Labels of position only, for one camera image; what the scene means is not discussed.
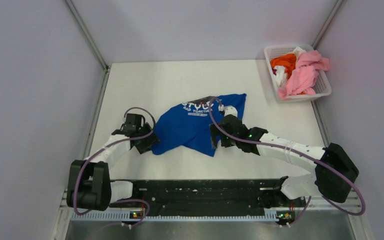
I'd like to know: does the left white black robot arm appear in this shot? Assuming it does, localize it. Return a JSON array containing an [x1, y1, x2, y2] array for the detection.
[[66, 113, 159, 216]]

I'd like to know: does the white plastic laundry basket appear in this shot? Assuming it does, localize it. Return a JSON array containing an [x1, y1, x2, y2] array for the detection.
[[264, 44, 332, 103]]

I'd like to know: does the pink t shirt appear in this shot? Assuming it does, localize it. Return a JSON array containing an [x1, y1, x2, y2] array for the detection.
[[277, 50, 331, 100]]

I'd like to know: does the orange t shirt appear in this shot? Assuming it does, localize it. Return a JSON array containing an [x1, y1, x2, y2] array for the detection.
[[270, 53, 297, 79]]

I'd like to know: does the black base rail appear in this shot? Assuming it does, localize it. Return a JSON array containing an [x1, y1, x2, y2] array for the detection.
[[109, 177, 306, 217]]

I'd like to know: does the aluminium frame rail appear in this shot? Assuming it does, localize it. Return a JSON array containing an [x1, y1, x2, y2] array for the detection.
[[52, 197, 372, 240]]

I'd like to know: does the white t shirt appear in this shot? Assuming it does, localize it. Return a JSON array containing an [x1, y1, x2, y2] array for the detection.
[[271, 47, 306, 87]]

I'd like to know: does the blue t shirt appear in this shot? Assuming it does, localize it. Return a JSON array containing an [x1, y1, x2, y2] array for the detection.
[[151, 93, 247, 157]]

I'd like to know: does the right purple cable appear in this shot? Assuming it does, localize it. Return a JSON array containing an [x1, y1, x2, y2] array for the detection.
[[208, 96, 367, 217]]

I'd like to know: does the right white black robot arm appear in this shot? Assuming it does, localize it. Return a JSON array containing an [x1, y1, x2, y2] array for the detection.
[[209, 105, 359, 206]]

